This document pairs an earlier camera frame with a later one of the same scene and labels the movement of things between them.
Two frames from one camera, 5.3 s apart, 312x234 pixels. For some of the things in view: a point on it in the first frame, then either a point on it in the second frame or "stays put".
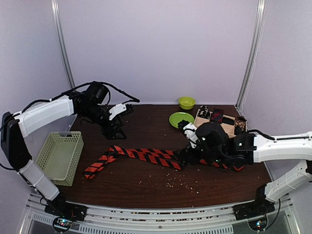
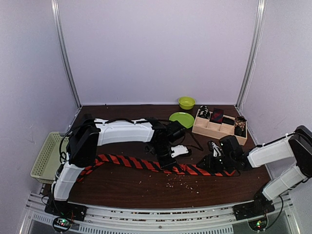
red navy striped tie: [166, 157] → [178, 168]
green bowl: [186, 103] stays put
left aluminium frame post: [55, 7] stays put
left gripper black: [109, 134] → [166, 164]
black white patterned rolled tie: [204, 112] stays put
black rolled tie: [227, 120] stays put
